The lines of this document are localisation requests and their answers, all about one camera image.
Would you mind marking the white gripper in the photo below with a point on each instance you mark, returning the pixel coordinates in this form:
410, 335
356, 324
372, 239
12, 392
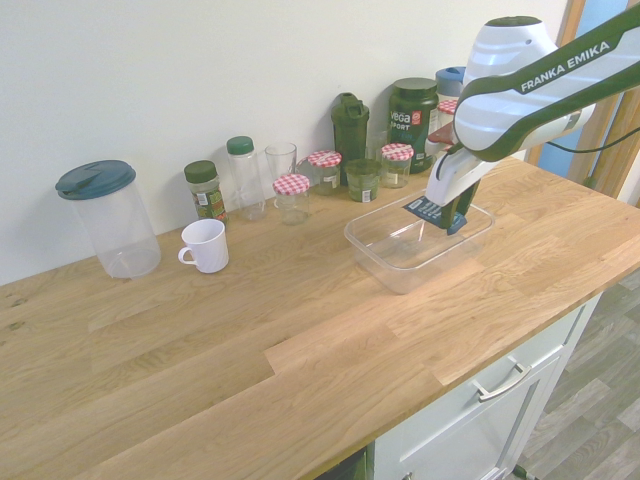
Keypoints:
447, 175

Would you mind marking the dark blue protein bar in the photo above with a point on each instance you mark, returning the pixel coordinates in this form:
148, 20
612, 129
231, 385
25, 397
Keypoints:
419, 208

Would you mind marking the white Franka Emika robot arm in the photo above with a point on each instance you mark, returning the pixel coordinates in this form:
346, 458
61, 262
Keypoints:
530, 90

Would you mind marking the clear plastic rectangular container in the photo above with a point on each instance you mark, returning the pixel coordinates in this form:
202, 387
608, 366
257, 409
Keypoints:
400, 270

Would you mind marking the dark green Vega protein tub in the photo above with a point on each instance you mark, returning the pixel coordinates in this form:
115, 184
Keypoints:
412, 120

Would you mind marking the glass jar red checked lid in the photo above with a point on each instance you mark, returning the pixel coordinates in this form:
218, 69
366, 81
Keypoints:
446, 112
291, 197
397, 165
326, 172

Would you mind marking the small green glass jar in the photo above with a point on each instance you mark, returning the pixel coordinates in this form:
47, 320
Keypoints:
363, 180

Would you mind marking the dark green shaker bottle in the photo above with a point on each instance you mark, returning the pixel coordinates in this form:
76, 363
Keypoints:
350, 132

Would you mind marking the clear pitcher with blue lid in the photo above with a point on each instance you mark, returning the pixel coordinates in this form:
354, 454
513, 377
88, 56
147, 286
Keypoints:
450, 82

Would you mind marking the clear drinking glass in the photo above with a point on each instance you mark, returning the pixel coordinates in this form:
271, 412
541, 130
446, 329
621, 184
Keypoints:
281, 160

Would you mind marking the clear bottle with green cap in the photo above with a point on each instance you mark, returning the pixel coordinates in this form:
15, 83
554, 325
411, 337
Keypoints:
245, 180

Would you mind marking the white kitchen cabinet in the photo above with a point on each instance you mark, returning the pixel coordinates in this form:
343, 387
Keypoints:
475, 430

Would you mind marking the white ribbed mug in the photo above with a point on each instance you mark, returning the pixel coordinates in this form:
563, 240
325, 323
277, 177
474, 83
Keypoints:
207, 247

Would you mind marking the spice jar with green lid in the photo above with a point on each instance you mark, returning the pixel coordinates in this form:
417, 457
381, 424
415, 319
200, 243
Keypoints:
206, 192

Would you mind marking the clear pitcher with teal lid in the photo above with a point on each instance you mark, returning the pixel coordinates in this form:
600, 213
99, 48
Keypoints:
107, 225

